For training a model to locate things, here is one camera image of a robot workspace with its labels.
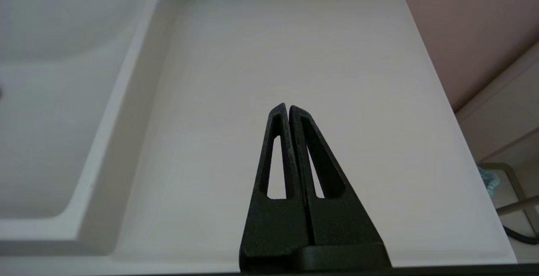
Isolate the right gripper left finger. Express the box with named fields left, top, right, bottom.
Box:
left=239, top=103, right=315, bottom=270

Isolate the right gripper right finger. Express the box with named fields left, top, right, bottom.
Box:
left=289, top=106, right=386, bottom=247

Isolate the beige sink basin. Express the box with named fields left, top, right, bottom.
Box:
left=0, top=0, right=169, bottom=255

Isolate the teal cloth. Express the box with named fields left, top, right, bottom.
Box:
left=479, top=167, right=501, bottom=199

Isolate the grey metal stand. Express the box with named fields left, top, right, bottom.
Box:
left=478, top=162, right=539, bottom=236

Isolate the black coiled cable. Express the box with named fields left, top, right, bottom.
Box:
left=502, top=225, right=539, bottom=246

